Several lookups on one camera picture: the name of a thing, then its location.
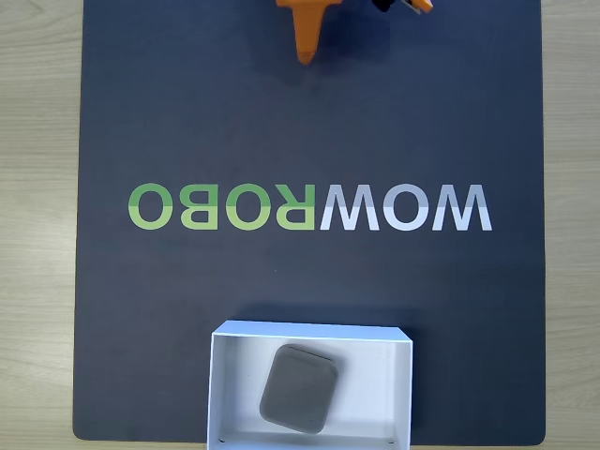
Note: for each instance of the orange camera mount with board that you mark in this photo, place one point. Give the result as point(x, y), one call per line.
point(422, 4)

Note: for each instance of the grey square rounded case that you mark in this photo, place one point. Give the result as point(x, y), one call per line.
point(300, 389)

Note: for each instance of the white open cardboard box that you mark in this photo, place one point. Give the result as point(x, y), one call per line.
point(375, 379)

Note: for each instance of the dark mat with WOWROBO print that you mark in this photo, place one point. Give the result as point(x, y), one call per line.
point(187, 117)

